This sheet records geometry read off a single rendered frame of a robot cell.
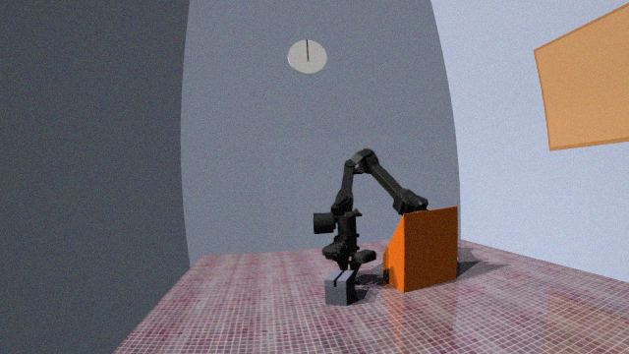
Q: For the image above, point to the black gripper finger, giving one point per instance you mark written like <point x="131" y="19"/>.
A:
<point x="354" y="266"/>
<point x="342" y="262"/>

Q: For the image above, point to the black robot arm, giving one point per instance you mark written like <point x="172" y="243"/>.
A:
<point x="405" y="201"/>

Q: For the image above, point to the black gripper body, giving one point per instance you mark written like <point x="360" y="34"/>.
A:
<point x="362" y="257"/>

